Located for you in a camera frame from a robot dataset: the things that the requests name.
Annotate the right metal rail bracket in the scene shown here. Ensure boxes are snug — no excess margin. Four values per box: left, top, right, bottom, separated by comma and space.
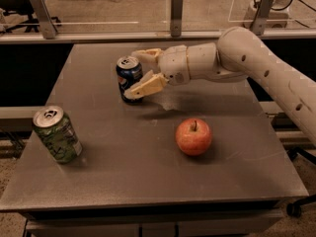
250, 0, 275, 36

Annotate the black office chair base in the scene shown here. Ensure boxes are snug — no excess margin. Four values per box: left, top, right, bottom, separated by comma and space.
285, 145, 316, 219

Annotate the left metal rail bracket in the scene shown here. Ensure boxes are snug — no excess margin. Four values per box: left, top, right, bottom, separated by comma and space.
30, 0, 57, 40

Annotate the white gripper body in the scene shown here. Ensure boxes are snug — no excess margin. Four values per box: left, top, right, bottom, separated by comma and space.
158, 45, 190, 86

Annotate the grey cabinet under table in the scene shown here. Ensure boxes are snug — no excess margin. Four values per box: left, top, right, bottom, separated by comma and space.
24, 208, 283, 237

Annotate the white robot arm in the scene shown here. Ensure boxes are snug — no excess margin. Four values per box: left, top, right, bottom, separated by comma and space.
124, 27, 316, 144

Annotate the metal rail bracket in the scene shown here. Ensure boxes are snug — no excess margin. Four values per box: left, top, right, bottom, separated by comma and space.
250, 0, 275, 36
170, 0, 183, 38
30, 0, 57, 40

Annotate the middle metal rail bracket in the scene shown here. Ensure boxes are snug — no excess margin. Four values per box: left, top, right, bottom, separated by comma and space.
170, 0, 183, 38

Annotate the black chair top left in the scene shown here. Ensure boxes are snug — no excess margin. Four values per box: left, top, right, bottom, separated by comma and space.
0, 0, 62, 35

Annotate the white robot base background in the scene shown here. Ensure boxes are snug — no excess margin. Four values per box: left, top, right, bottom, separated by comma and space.
243, 0, 293, 30

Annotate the red apple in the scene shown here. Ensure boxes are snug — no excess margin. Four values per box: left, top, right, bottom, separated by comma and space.
175, 118, 212, 156

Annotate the green camouflage soda can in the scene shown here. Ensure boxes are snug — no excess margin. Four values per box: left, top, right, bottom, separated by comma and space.
33, 106, 82, 164

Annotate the blue pepsi can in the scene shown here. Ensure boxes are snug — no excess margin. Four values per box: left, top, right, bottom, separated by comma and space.
116, 56, 143, 104

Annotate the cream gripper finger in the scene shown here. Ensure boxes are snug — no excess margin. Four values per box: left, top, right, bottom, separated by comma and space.
131, 48, 163, 64
124, 70, 168, 100

